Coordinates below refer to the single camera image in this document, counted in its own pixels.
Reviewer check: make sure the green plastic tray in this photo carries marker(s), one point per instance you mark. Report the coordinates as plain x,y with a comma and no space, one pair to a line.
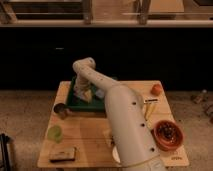
76,104

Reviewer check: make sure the small orange fruit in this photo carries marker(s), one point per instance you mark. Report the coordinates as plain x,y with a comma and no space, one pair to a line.
156,89

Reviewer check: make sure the brown scrub block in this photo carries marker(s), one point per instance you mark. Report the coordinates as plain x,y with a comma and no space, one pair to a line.
67,154

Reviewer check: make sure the orange terracotta bowl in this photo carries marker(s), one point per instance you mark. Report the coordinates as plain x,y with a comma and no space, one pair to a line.
168,135

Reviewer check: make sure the wooden shelf rack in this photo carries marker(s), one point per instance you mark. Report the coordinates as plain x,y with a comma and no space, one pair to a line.
106,13

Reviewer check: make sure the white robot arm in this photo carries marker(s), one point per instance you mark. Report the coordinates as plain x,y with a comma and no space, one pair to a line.
135,145

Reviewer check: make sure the dark metal cup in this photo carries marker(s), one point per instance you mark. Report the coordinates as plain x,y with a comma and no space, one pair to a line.
61,110

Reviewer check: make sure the green plastic cup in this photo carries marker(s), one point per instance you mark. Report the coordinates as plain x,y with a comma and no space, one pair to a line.
55,133

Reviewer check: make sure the white small bowl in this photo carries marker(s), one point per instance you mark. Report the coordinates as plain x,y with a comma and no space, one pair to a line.
115,155

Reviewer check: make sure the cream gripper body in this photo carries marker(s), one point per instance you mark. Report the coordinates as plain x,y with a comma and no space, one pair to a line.
86,96

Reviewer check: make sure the black stand at left edge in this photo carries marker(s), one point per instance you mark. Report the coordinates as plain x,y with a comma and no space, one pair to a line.
4,162

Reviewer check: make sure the grey towel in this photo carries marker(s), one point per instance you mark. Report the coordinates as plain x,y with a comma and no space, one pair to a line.
79,95

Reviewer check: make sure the grey-blue sponge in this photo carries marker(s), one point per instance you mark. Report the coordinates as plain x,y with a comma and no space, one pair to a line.
100,93

